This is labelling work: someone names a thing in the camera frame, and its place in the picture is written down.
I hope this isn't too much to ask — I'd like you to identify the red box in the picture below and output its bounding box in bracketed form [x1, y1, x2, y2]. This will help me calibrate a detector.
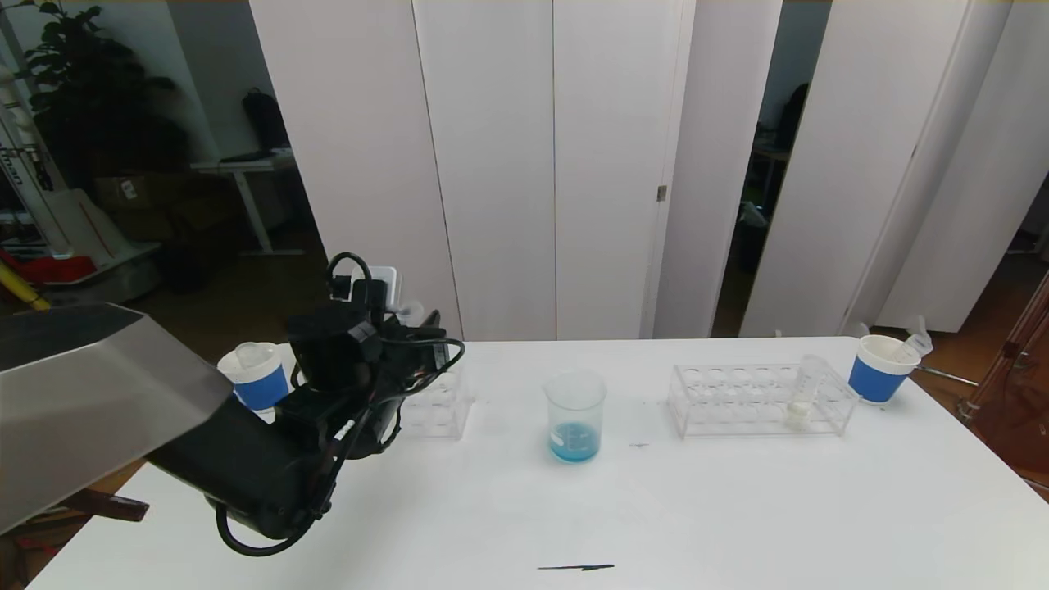
[16, 254, 98, 284]

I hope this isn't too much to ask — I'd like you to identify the white standing desk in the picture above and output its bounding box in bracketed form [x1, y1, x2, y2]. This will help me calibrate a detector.
[191, 150, 306, 258]

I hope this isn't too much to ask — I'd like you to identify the dark green potted plant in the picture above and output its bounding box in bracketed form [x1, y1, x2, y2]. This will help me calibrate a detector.
[16, 0, 185, 193]

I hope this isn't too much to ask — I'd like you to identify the black backpack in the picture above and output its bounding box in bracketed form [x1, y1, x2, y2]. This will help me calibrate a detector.
[243, 88, 290, 152]

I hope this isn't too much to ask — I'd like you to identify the black left wrist camera cable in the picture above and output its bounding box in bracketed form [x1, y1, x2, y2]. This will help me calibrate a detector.
[326, 252, 374, 304]

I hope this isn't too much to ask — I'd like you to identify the white platform with board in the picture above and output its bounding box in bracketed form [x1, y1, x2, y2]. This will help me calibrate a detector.
[41, 188, 162, 304]

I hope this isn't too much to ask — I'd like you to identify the test tube with pale yellow pigment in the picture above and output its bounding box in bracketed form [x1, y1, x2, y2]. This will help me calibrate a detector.
[785, 355, 825, 429]

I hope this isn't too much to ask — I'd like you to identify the blue and white paper cup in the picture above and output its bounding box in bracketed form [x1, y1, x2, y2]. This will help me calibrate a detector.
[218, 343, 291, 411]
[847, 334, 921, 404]

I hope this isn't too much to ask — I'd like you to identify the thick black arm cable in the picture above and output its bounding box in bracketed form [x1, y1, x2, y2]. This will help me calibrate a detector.
[215, 492, 322, 558]

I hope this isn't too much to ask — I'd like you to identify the clear glass beaker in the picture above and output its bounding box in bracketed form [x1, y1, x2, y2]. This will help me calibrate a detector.
[543, 370, 609, 464]

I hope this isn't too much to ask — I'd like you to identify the white folding screen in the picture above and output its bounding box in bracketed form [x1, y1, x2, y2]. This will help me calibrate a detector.
[739, 0, 1049, 338]
[251, 0, 783, 343]

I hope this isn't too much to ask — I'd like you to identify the cardboard box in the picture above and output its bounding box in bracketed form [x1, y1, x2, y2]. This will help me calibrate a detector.
[94, 172, 177, 214]

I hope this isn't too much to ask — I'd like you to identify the clear acrylic test tube rack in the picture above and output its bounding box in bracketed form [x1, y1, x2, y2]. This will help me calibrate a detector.
[400, 365, 475, 441]
[668, 363, 859, 437]

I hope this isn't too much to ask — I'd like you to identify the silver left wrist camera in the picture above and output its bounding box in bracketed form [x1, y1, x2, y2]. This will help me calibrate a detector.
[352, 266, 402, 311]

